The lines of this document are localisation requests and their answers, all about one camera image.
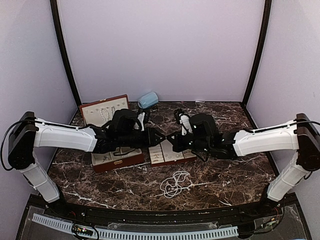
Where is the light blue faceted cup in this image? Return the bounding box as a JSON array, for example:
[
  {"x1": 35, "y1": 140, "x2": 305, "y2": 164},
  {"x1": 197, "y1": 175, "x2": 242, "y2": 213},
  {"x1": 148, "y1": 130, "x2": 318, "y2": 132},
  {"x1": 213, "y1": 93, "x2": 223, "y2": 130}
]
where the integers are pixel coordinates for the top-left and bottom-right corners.
[{"x1": 137, "y1": 91, "x2": 159, "y2": 109}]

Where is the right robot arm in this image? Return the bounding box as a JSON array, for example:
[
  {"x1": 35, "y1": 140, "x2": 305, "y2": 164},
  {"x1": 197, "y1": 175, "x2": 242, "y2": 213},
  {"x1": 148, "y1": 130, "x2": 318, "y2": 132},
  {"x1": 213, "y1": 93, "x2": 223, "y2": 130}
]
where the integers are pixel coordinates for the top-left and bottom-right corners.
[{"x1": 166, "y1": 113, "x2": 320, "y2": 217}]

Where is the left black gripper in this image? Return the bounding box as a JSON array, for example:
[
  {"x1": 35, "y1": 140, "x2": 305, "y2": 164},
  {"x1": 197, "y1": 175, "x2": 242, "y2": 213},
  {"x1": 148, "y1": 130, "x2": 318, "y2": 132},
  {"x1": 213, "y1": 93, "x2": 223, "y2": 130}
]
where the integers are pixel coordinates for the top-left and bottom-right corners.
[{"x1": 117, "y1": 127, "x2": 166, "y2": 149}]

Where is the long white pearl necklace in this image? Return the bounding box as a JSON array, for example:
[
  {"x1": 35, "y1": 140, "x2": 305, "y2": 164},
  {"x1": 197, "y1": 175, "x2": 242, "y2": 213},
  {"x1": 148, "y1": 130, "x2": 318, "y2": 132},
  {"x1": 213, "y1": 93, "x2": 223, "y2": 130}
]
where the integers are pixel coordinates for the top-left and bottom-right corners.
[{"x1": 160, "y1": 170, "x2": 192, "y2": 200}]

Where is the small red jewelry tray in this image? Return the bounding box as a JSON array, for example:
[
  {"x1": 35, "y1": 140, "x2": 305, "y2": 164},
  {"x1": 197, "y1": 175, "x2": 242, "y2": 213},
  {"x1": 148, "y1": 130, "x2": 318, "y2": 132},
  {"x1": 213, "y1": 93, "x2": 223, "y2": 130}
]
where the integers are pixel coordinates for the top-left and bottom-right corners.
[{"x1": 148, "y1": 140, "x2": 197, "y2": 167}]

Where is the large red jewelry box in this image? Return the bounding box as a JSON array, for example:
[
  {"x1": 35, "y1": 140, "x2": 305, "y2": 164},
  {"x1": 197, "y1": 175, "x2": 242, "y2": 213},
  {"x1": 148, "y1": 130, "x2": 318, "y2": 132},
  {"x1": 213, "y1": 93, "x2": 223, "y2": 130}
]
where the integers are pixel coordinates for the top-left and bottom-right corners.
[{"x1": 79, "y1": 94, "x2": 144, "y2": 173}]

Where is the chunky pearl necklace in lid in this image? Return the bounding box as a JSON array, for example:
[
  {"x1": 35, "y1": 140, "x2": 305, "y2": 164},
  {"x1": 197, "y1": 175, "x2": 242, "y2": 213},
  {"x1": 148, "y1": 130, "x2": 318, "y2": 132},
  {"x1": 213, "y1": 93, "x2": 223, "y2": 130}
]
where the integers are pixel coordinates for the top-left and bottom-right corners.
[{"x1": 99, "y1": 107, "x2": 111, "y2": 123}]

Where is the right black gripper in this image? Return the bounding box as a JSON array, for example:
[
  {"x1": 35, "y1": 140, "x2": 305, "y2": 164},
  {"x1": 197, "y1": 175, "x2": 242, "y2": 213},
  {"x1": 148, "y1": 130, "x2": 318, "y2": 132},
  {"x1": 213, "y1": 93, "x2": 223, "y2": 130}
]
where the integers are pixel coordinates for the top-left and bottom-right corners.
[{"x1": 167, "y1": 130, "x2": 212, "y2": 154}]

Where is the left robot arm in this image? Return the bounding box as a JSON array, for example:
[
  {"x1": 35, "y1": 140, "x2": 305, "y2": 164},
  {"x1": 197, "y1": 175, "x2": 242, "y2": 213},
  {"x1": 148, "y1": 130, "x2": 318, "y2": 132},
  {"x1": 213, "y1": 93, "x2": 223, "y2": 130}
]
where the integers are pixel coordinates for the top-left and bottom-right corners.
[{"x1": 2, "y1": 109, "x2": 166, "y2": 218}]

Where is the white cable duct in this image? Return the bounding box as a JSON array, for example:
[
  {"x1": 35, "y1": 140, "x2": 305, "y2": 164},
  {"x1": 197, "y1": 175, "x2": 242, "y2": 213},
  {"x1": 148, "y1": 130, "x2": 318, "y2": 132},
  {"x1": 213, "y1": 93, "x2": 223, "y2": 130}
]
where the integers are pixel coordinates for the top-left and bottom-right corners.
[{"x1": 31, "y1": 213, "x2": 239, "y2": 240}]

